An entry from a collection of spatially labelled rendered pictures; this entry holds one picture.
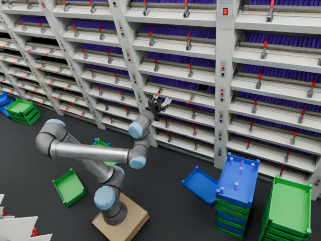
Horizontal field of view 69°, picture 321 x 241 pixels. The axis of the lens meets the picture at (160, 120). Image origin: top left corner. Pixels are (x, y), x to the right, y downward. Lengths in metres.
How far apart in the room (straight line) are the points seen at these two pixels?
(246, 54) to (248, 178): 0.75
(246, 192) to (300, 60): 0.79
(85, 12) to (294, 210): 1.86
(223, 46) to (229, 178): 0.80
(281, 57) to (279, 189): 0.81
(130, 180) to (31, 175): 1.05
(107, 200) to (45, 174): 1.10
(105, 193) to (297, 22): 1.51
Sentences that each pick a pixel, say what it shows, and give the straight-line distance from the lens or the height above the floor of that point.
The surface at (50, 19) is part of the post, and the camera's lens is 2.20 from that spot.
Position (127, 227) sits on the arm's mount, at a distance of 1.89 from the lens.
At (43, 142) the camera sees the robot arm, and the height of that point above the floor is 0.92.
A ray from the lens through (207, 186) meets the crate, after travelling 2.10.
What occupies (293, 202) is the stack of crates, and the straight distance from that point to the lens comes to 1.68.
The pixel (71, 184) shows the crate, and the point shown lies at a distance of 2.44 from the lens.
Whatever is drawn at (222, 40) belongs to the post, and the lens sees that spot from 1.39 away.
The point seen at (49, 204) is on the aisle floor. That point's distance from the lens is 2.44.
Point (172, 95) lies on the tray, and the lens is 1.79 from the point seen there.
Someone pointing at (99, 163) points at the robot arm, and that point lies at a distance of 1.74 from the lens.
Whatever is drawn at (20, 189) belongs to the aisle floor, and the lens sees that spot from 2.72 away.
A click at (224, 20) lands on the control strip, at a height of 1.32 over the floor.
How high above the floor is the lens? 1.82
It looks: 43 degrees down
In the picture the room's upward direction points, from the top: 12 degrees counter-clockwise
